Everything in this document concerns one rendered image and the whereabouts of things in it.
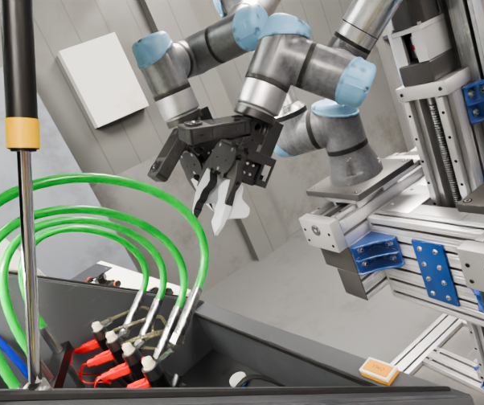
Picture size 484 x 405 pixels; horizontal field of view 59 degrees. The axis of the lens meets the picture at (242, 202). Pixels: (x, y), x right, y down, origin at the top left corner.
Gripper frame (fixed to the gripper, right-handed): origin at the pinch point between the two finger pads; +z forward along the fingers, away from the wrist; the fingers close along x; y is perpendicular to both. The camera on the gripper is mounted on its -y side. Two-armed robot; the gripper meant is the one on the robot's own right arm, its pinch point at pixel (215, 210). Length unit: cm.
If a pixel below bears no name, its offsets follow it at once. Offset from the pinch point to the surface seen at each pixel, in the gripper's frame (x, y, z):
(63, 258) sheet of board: 192, 1, 37
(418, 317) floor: 43, 105, 120
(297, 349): -17.3, -6.4, 25.3
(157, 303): 3.2, -18.7, 10.5
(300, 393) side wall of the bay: -45, -26, 4
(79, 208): -4.7, -24.8, -14.2
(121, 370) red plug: -3.0, -31.5, 13.6
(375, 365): -33.4, -4.7, 24.1
